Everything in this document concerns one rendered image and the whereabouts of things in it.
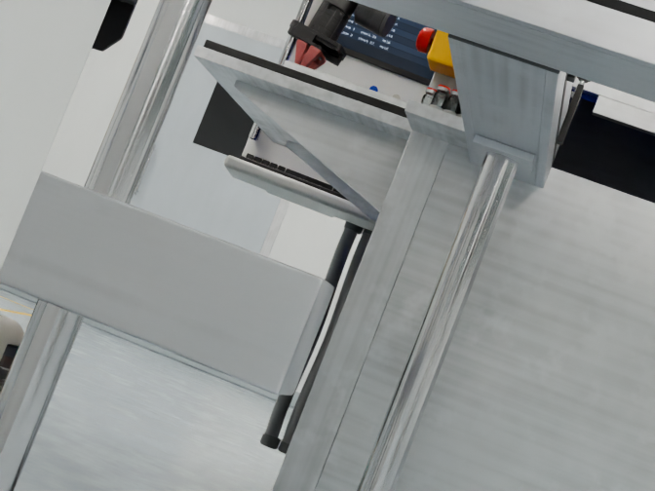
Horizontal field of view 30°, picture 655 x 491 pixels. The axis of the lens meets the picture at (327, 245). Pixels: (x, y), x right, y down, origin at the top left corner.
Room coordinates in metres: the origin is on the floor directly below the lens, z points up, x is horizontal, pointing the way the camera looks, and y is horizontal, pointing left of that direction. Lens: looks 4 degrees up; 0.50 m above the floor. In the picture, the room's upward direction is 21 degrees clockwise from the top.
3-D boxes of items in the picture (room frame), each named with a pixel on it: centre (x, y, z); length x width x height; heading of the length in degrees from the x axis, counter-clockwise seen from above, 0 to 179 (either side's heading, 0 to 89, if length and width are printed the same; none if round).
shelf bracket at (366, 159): (2.12, 0.09, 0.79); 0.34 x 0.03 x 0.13; 79
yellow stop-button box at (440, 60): (1.91, -0.08, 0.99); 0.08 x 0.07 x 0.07; 79
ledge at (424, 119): (1.89, -0.11, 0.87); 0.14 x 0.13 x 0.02; 79
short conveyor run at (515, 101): (1.61, -0.16, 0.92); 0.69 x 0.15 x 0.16; 169
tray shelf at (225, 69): (2.36, 0.03, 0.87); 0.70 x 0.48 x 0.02; 169
